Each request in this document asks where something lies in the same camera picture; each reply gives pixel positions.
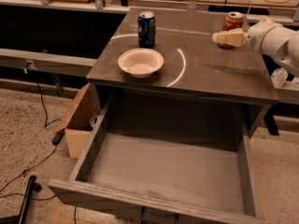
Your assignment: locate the white paper bowl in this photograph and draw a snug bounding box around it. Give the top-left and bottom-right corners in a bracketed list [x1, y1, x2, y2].
[118, 49, 164, 78]

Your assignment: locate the black stand base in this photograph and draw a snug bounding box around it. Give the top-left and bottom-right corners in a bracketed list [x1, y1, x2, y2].
[0, 175, 41, 224]

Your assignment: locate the open grey top drawer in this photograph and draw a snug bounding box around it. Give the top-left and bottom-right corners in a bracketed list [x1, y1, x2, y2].
[49, 91, 264, 224]

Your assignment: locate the orange red coke can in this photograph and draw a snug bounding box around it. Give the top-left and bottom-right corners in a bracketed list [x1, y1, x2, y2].
[219, 12, 243, 48]

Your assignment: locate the blue pepsi can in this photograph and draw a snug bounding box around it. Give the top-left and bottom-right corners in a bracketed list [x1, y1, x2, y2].
[137, 11, 156, 48]

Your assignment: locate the clear sanitizer bottle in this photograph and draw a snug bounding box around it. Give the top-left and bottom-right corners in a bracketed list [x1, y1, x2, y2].
[271, 68, 288, 88]

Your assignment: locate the grey metal rail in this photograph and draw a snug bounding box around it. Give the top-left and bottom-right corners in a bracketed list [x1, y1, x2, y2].
[0, 49, 96, 77]

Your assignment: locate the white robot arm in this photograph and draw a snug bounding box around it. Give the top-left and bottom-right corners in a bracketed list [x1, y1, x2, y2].
[212, 16, 299, 77]

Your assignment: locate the cardboard box on floor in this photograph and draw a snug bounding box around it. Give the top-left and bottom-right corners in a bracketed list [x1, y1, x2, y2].
[55, 83, 101, 159]

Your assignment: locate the black floor cable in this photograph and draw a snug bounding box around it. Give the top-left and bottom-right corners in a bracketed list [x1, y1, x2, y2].
[0, 81, 62, 203]

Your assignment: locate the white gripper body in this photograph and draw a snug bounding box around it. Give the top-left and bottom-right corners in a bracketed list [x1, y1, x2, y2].
[247, 16, 282, 54]

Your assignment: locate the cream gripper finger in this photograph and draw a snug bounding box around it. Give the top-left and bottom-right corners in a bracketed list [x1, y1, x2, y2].
[212, 28, 247, 47]

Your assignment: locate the black power adapter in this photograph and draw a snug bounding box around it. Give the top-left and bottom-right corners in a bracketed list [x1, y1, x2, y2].
[51, 130, 64, 146]

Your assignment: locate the grey wooden cabinet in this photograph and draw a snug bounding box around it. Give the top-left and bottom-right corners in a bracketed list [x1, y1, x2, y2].
[87, 7, 278, 133]

